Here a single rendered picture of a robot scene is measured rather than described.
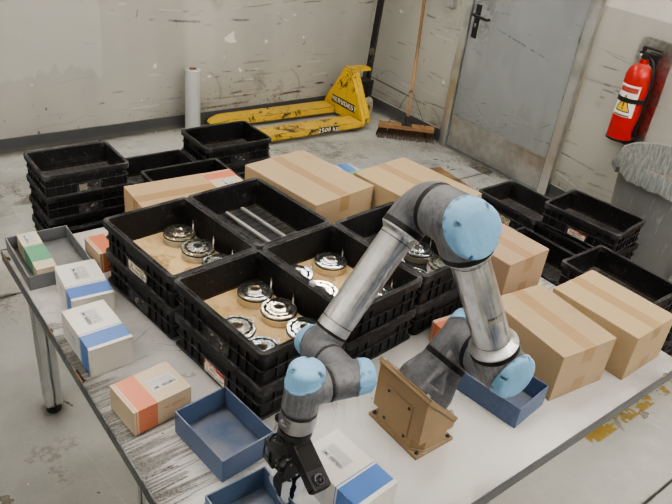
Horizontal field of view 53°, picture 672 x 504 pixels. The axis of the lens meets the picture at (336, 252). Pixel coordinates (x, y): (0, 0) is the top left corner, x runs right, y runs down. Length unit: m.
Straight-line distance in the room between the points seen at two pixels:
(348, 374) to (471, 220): 0.39
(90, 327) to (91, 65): 3.27
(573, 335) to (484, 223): 0.80
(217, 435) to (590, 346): 1.05
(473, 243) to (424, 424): 0.54
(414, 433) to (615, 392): 0.71
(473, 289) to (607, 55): 3.44
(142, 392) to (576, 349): 1.17
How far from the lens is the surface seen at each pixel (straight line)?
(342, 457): 1.62
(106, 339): 1.92
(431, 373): 1.68
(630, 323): 2.21
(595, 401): 2.12
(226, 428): 1.77
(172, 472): 1.69
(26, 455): 2.76
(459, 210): 1.32
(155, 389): 1.78
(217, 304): 1.96
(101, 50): 5.04
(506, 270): 2.33
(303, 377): 1.30
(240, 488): 1.59
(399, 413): 1.74
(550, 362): 2.00
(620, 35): 4.70
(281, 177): 2.56
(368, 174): 2.66
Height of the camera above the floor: 1.98
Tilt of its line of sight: 31 degrees down
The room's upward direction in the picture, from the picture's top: 7 degrees clockwise
